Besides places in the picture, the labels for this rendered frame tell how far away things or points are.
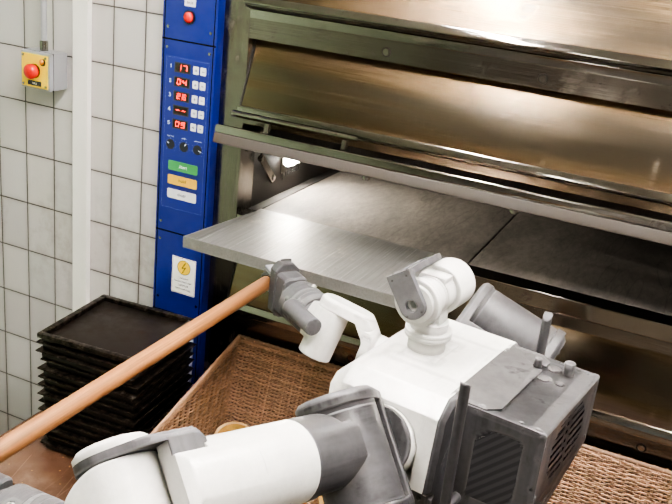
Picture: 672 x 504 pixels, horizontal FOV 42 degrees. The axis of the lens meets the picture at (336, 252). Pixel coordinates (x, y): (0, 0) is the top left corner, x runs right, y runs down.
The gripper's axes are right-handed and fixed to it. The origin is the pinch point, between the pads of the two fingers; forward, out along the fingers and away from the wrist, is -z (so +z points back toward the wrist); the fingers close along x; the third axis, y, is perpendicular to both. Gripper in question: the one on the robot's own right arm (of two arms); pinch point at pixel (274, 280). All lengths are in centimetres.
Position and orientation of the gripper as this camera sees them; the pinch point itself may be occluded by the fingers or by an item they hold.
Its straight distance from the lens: 187.9
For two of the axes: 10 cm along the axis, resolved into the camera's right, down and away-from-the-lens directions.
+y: 8.7, -0.9, 4.9
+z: 4.9, 3.5, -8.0
